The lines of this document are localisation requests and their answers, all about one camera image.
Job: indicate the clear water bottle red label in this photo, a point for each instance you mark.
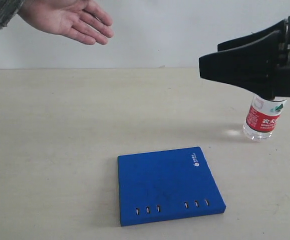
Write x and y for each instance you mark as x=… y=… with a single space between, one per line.
x=262 y=117

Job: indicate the blue ring binder notebook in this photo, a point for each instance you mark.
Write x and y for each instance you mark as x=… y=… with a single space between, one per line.
x=166 y=185

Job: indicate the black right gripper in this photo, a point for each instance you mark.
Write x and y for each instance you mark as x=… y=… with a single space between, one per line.
x=259 y=62

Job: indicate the person's open bare hand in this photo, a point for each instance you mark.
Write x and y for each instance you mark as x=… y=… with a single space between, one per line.
x=84 y=21

